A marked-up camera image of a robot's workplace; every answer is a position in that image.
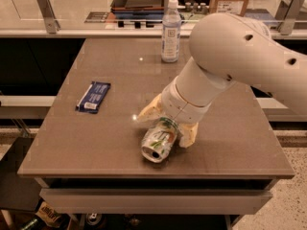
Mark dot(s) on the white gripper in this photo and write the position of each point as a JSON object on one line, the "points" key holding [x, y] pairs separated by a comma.
{"points": [[179, 107]]}

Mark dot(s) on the white green 7up can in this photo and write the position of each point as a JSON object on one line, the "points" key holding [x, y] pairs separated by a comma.
{"points": [[159, 139]]}

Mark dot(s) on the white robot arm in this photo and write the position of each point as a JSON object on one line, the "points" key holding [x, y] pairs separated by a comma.
{"points": [[225, 49]]}

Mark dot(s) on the metal can under table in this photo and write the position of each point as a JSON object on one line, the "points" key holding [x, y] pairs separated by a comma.
{"points": [[93, 219]]}

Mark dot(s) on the blue snack wrapper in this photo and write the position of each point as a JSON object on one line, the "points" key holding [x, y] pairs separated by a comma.
{"points": [[93, 97]]}

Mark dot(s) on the clear plastic water bottle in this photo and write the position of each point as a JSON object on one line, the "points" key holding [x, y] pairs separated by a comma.
{"points": [[171, 24]]}

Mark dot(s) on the white table drawer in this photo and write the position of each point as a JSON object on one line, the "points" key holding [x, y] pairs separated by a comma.
{"points": [[154, 201]]}

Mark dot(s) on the yellow snack bag under table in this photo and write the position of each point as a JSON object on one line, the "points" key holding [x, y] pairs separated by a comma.
{"points": [[49, 215]]}

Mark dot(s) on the green bottle under table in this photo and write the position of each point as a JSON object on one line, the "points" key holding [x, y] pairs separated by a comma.
{"points": [[32, 224]]}

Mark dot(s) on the left metal glass bracket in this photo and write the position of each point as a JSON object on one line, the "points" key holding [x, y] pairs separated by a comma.
{"points": [[51, 24]]}

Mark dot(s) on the metal glass bracket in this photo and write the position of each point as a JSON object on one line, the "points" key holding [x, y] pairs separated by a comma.
{"points": [[291, 15], [51, 24]]}

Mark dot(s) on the right metal glass bracket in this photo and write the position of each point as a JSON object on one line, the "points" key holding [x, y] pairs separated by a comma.
{"points": [[291, 15]]}

